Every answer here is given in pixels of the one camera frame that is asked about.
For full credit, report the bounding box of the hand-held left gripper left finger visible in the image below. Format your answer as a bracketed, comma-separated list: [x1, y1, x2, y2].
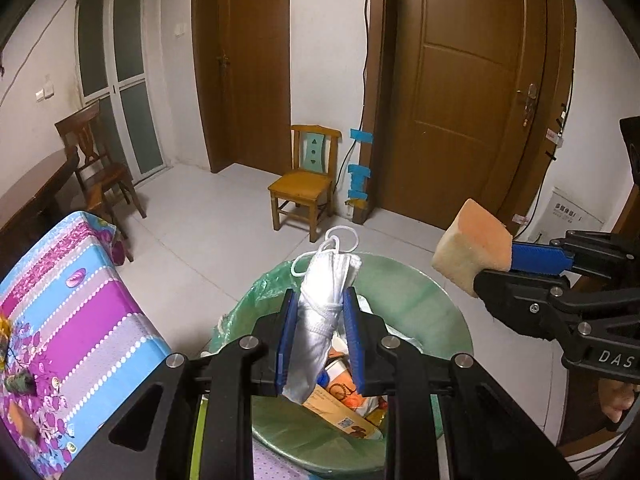
[62, 288, 300, 480]

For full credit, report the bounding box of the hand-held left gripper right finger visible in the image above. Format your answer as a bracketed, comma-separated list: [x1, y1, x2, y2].
[342, 286, 581, 480]

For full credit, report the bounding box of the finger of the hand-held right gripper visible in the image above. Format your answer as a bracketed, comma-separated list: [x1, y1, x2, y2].
[511, 230, 640, 276]
[474, 269, 640, 341]

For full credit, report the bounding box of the white face mask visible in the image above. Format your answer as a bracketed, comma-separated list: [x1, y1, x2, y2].
[282, 226, 362, 403]

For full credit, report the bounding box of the green plastic bin liner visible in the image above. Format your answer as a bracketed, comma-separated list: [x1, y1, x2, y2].
[207, 259, 321, 361]

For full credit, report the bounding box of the orange sponge block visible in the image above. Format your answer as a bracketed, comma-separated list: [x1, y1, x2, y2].
[431, 198, 513, 298]

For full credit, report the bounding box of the green plastic bin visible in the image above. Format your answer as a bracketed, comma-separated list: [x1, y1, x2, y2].
[210, 252, 475, 478]

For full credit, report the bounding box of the person's right hand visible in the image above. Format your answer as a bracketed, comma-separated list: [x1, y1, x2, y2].
[598, 379, 637, 423]

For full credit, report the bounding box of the white printed cardboard box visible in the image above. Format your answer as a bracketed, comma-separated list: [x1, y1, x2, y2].
[520, 185, 603, 252]

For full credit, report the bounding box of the orange printed carton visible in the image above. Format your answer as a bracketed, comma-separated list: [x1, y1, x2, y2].
[302, 360, 386, 441]

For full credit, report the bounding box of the yellow wrapper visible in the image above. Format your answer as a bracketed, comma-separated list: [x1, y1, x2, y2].
[360, 395, 389, 427]

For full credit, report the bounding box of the brown cardboard piece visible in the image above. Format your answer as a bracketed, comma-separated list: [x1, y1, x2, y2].
[345, 197, 373, 224]

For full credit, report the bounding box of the small yellow wooden chair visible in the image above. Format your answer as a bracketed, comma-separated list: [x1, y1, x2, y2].
[268, 124, 342, 243]

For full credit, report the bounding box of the blue tape patch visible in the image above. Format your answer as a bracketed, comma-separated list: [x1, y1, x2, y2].
[347, 164, 372, 200]

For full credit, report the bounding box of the brown panelled wooden door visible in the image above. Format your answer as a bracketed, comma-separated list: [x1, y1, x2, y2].
[370, 0, 576, 233]

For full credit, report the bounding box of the striped colourful tablecloth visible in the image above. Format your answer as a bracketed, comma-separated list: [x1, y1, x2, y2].
[0, 210, 386, 480]

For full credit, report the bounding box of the dark wooden chair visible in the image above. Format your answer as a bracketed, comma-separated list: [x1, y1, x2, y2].
[54, 100, 148, 263]

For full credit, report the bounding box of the small green object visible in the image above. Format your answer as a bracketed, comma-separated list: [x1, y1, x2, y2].
[5, 370, 38, 397]

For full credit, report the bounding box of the white framed glass door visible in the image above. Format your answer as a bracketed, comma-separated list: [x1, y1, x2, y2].
[75, 0, 168, 183]

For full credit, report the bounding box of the small orange object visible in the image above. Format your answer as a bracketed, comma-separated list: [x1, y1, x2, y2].
[7, 402, 41, 443]

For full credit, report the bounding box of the dark wooden table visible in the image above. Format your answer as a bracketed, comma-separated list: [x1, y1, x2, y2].
[0, 147, 81, 271]

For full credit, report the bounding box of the metal door handle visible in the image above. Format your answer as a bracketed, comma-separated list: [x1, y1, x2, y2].
[517, 82, 539, 128]

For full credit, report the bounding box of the black wall cable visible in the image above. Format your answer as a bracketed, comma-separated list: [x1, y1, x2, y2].
[339, 0, 375, 213]

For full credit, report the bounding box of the white wall cable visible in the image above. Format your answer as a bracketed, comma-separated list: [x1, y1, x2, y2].
[0, 0, 81, 106]

